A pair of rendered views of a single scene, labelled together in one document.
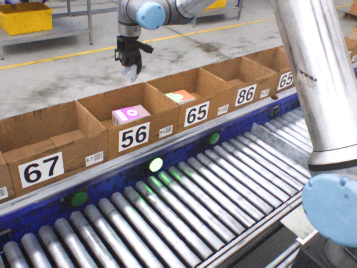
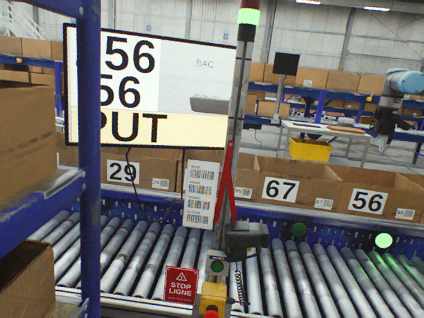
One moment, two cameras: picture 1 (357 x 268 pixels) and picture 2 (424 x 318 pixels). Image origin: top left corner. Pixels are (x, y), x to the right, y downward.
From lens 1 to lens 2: 0.51 m
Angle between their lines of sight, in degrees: 45
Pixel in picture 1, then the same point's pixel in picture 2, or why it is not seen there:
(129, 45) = (386, 117)
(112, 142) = (344, 195)
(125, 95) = (371, 177)
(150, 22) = (409, 86)
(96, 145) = (329, 191)
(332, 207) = not seen: outside the picture
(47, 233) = not seen: hidden behind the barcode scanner
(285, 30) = not seen: outside the picture
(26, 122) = (282, 166)
